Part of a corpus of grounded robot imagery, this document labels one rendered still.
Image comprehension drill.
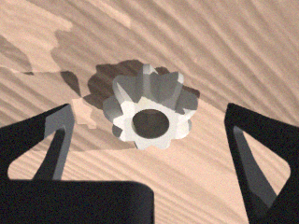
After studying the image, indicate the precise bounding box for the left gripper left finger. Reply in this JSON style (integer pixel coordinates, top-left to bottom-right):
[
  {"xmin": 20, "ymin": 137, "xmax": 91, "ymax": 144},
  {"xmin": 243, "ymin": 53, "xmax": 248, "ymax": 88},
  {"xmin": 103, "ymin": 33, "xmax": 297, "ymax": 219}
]
[{"xmin": 0, "ymin": 104, "xmax": 75, "ymax": 180}]

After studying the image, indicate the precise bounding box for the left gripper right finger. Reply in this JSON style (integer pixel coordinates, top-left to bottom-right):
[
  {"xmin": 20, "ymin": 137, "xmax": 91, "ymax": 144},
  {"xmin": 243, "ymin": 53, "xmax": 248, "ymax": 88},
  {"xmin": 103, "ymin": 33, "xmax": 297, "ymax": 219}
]
[{"xmin": 224, "ymin": 103, "xmax": 299, "ymax": 224}]

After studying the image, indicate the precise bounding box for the white toothed gear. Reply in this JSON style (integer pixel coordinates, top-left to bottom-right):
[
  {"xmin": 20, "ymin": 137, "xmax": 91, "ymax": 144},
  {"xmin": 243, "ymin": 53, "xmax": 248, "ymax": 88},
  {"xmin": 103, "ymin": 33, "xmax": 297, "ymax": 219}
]
[{"xmin": 103, "ymin": 63, "xmax": 198, "ymax": 150}]

